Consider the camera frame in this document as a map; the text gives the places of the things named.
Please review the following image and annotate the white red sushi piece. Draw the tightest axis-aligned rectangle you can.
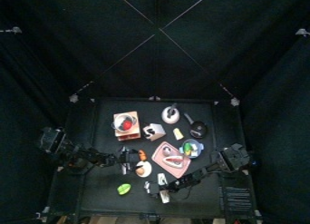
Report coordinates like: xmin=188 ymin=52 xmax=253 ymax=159
xmin=161 ymin=155 xmax=187 ymax=170

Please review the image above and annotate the blue toy bowl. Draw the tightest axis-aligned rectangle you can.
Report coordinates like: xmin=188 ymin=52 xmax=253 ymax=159
xmin=177 ymin=138 xmax=205 ymax=160

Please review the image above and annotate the white toy food piece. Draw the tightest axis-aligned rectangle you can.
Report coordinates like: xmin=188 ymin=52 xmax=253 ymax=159
xmin=189 ymin=143 xmax=201 ymax=158

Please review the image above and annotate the orange toy shrimp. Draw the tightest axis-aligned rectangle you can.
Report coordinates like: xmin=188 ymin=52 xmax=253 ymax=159
xmin=136 ymin=149 xmax=148 ymax=162

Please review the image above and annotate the white round plate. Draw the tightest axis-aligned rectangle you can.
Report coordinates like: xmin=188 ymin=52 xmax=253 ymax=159
xmin=134 ymin=160 xmax=153 ymax=179

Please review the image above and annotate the wooden pink toy stove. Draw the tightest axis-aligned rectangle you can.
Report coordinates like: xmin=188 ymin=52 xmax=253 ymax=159
xmin=112 ymin=111 xmax=141 ymax=142

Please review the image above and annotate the pink cutting board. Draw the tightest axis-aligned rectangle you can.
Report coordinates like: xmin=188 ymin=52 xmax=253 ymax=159
xmin=149 ymin=141 xmax=192 ymax=180

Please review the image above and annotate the green toy leaf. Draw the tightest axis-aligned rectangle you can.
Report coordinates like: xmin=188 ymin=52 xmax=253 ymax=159
xmin=116 ymin=183 xmax=132 ymax=196

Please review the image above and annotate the yellow toy cheese wedge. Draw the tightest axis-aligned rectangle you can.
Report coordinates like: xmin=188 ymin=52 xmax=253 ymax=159
xmin=172 ymin=128 xmax=185 ymax=141

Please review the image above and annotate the white toy kettle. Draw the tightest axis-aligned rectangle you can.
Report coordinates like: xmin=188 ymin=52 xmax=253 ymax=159
xmin=161 ymin=102 xmax=181 ymax=125

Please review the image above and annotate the white printed label sticker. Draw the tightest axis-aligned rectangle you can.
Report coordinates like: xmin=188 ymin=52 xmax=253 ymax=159
xmin=224 ymin=186 xmax=252 ymax=212

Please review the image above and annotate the black toy frying pan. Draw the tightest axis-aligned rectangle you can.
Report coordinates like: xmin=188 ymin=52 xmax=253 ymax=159
xmin=183 ymin=112 xmax=208 ymax=140

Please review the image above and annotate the black cable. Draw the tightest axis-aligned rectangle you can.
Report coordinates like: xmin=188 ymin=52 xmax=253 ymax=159
xmin=175 ymin=186 xmax=196 ymax=202

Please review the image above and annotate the thin brace cord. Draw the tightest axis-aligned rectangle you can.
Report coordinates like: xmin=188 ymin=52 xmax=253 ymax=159
xmin=110 ymin=0 xmax=235 ymax=99
xmin=73 ymin=0 xmax=213 ymax=95

